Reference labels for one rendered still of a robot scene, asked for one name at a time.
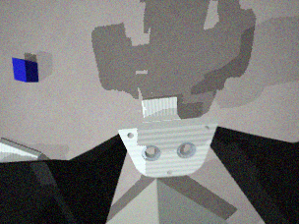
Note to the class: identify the blue block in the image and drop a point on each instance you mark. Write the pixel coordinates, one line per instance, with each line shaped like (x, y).
(25, 71)

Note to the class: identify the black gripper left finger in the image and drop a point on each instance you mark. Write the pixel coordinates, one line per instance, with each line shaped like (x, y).
(83, 187)

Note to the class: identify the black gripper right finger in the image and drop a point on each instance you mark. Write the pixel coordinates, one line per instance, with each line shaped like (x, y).
(266, 171)

